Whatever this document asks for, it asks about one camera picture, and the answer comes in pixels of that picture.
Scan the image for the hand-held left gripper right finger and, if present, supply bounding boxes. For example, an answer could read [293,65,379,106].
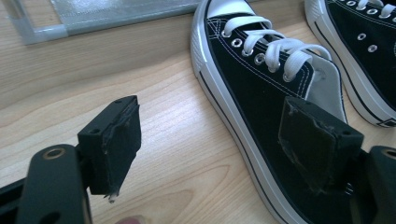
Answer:
[277,95,365,195]

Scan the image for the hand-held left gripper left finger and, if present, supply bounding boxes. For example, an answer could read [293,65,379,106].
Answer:
[77,94,143,201]

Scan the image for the silver metal shoe rack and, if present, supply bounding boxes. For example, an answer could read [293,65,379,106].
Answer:
[3,0,204,46]

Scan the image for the black canvas sneaker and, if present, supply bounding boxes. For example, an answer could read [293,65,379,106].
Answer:
[304,0,396,129]
[190,0,372,224]

